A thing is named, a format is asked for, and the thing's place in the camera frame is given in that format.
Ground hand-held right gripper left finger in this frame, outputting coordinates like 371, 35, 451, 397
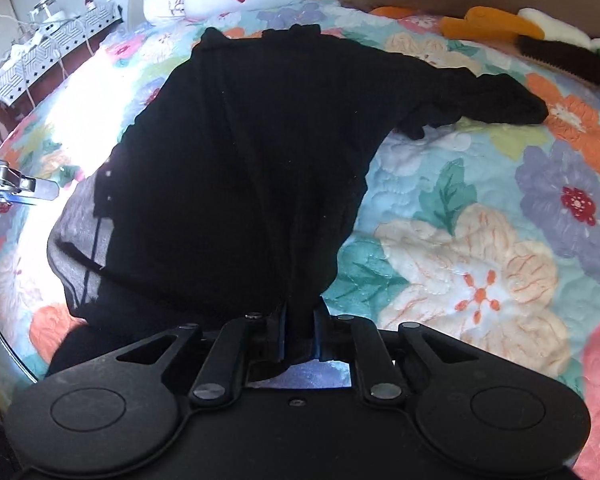
116, 306, 287, 409

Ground bedside table with patterned cloth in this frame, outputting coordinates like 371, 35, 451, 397
0, 2, 125, 111

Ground plush toy bird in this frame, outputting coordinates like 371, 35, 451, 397
370, 5, 600, 86

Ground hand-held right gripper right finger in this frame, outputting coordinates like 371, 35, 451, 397
312, 306, 476, 409

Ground floral quilted bedspread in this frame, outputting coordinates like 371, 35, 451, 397
0, 0, 600, 480

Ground black ribbed sweater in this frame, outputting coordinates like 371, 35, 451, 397
46, 24, 549, 377

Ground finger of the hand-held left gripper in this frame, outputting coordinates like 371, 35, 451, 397
0, 156, 60, 207

